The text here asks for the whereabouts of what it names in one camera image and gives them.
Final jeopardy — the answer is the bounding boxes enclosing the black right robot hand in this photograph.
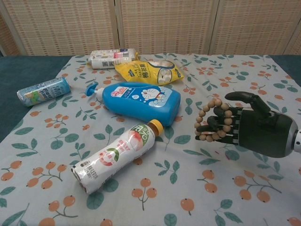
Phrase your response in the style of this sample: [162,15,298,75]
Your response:
[195,91,299,158]

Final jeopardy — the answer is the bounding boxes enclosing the wooden bead bracelet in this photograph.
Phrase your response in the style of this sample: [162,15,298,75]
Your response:
[194,99,233,142]

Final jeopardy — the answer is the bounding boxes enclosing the floral patterned tablecloth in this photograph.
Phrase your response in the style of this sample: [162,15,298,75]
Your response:
[0,53,301,226]

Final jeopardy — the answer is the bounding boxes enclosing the blue pump detergent bottle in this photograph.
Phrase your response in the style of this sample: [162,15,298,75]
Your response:
[85,81,182,128]

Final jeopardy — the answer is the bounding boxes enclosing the yellow marshmallow bag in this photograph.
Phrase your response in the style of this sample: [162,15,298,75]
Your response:
[114,59,184,86]

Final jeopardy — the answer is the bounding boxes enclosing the woven bamboo folding screen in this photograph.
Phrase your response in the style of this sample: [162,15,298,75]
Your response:
[0,0,301,57]

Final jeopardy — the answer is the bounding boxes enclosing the yellow-capped white drink bottle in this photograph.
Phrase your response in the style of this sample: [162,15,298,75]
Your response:
[71,119,164,194]

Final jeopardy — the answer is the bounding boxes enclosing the white tissue pack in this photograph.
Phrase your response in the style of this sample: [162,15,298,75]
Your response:
[87,48,139,69]

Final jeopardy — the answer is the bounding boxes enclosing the light blue drink can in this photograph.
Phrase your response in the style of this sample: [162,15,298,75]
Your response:
[16,77,71,107]

